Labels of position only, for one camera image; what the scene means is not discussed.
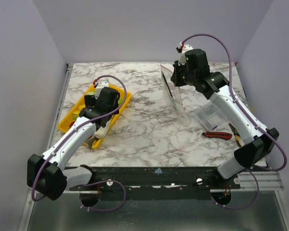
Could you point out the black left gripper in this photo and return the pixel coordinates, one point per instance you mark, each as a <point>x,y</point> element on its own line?
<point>91,100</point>

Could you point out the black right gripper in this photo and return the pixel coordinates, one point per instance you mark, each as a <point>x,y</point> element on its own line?
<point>176,72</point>

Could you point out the clear zip top bag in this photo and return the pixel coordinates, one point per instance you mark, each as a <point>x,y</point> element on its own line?
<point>181,114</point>

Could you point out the green toy scallion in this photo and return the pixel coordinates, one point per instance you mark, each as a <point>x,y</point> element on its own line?
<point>171,93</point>

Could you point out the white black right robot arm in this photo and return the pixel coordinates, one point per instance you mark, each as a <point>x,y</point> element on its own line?
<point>257,138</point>

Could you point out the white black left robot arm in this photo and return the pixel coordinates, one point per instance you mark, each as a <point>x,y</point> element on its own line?
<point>46,173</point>

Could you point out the green toy celery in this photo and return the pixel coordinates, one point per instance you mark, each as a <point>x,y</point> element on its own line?
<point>102,131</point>

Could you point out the yellow plastic tray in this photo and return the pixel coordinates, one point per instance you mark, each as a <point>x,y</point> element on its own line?
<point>65,122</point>

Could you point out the grey toy fish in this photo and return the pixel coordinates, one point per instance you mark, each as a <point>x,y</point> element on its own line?
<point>90,141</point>

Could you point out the clear plastic screw box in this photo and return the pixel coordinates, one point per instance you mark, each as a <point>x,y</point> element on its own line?
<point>210,116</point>

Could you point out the red black utility knife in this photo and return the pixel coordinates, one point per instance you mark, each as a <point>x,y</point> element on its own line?
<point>217,135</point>

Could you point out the yellow black pliers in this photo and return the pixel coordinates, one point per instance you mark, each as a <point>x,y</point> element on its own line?
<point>236,134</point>

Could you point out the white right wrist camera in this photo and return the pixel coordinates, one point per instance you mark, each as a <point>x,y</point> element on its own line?
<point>182,49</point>

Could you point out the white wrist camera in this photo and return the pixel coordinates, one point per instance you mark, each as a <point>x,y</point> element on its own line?
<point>100,84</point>
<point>182,49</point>

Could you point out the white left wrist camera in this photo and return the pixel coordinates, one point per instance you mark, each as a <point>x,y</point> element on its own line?
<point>100,84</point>

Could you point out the black mounting rail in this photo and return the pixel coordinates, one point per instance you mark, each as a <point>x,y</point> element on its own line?
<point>157,183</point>

